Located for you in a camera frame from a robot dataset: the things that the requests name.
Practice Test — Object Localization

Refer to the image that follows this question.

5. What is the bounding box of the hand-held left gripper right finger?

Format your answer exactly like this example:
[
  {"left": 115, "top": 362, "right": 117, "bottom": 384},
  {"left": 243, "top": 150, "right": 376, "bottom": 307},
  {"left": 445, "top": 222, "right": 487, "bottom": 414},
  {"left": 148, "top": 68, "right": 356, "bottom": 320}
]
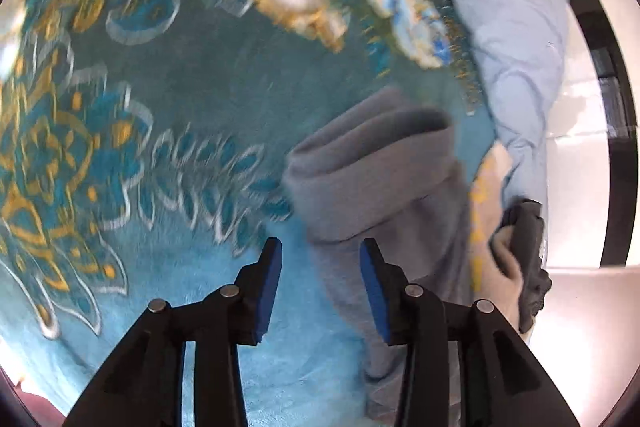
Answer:
[{"left": 359, "top": 237, "right": 581, "bottom": 427}]

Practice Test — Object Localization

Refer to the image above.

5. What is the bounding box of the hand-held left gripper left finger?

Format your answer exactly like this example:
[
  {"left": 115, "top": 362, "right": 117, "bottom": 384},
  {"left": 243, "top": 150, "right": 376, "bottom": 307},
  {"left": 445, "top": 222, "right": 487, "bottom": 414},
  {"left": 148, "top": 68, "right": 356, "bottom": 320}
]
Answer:
[{"left": 64, "top": 237, "right": 284, "bottom": 427}]

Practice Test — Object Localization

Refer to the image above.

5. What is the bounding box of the grey fleece garment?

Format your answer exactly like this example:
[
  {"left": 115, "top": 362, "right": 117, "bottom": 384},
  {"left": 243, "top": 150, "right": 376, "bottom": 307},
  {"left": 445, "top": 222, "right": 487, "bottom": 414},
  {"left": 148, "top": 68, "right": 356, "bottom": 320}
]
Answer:
[{"left": 281, "top": 87, "right": 501, "bottom": 423}]

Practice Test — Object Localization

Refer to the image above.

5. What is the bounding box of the dark grey cloth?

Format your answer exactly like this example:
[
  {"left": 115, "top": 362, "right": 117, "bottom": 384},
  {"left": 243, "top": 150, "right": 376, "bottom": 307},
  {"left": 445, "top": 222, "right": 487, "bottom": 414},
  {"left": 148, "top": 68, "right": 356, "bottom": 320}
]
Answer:
[{"left": 500, "top": 199, "right": 552, "bottom": 334}]

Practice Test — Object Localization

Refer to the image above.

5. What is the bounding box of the teal patterned blanket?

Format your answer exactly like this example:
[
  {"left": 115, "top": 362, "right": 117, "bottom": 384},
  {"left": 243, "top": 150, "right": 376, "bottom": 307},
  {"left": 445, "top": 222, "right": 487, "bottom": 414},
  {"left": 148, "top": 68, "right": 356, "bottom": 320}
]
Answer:
[{"left": 0, "top": 0, "right": 516, "bottom": 427}]

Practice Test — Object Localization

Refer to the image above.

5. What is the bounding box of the light blue floral quilt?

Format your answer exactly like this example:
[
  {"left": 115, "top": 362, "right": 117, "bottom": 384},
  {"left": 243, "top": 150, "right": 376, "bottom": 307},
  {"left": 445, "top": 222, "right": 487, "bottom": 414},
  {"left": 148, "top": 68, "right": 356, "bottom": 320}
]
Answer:
[{"left": 414, "top": 0, "right": 571, "bottom": 273}]

